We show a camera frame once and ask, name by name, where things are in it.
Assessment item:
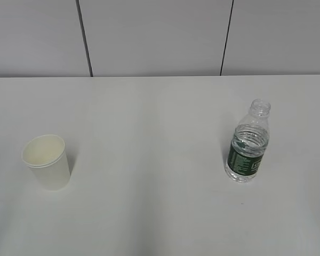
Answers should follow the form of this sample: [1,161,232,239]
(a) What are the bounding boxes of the clear water bottle green label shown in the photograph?
[225,99,271,183]

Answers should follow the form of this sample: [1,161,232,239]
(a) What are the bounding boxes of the white paper cup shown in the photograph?
[22,134,70,191]

